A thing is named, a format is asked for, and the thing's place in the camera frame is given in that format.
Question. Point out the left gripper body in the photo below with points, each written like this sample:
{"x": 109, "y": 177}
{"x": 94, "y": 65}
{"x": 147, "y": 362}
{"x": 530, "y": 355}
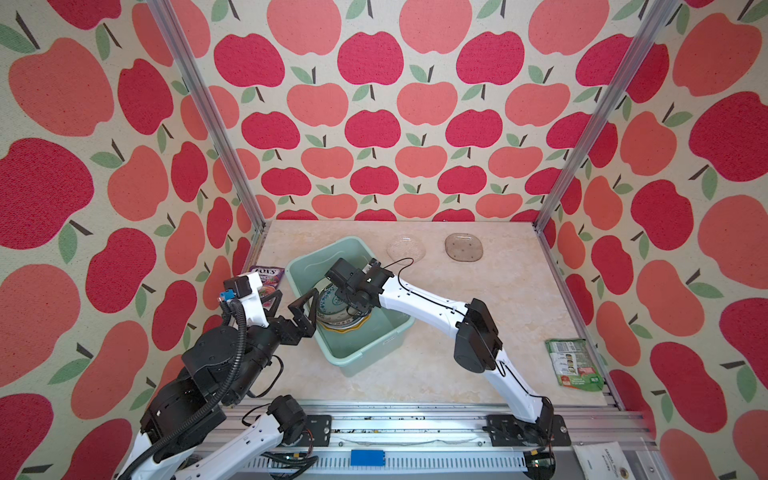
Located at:
{"x": 280, "y": 332}

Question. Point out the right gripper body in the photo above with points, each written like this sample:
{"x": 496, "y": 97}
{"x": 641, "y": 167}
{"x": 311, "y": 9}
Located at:
{"x": 346, "y": 297}

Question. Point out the blue patterned small plate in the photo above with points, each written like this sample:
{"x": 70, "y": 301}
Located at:
{"x": 332, "y": 310}

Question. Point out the yellow polka dot plate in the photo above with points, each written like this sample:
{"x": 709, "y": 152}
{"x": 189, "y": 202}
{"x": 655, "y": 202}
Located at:
{"x": 346, "y": 328}

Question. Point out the mint green plastic bin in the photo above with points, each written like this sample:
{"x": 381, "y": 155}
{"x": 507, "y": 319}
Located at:
{"x": 357, "y": 348}

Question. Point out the clear glass plate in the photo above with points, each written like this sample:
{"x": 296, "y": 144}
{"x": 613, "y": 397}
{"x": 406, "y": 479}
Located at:
{"x": 405, "y": 250}

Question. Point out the smoky brown glass plate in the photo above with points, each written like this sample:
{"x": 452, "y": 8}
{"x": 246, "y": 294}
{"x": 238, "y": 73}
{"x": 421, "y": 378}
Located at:
{"x": 464, "y": 247}

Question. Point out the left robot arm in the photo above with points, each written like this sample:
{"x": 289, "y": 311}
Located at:
{"x": 218, "y": 371}

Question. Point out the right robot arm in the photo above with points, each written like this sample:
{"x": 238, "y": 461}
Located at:
{"x": 478, "y": 347}

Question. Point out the purple candy bag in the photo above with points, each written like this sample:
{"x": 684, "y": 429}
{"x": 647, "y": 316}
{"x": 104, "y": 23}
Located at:
{"x": 270, "y": 278}

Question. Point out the blue label block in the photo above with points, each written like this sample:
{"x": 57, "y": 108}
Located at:
{"x": 367, "y": 458}

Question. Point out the green snack packet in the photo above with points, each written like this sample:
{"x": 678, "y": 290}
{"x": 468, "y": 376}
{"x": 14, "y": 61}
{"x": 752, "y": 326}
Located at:
{"x": 573, "y": 365}

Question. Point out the white paper sheet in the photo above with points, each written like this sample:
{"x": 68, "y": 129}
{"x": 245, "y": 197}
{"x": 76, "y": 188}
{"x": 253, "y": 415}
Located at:
{"x": 603, "y": 461}

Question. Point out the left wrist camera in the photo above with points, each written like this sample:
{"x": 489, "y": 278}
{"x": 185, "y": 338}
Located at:
{"x": 245, "y": 289}

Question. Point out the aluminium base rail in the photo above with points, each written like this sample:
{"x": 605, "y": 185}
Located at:
{"x": 450, "y": 441}

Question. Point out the left aluminium frame post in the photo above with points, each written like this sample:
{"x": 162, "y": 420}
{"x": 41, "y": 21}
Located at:
{"x": 173, "y": 34}

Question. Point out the aluminium frame post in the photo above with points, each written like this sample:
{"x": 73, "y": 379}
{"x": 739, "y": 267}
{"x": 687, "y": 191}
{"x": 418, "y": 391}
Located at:
{"x": 173, "y": 34}
{"x": 653, "y": 23}

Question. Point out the right aluminium frame post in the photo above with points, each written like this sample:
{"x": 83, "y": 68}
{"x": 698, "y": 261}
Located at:
{"x": 653, "y": 23}

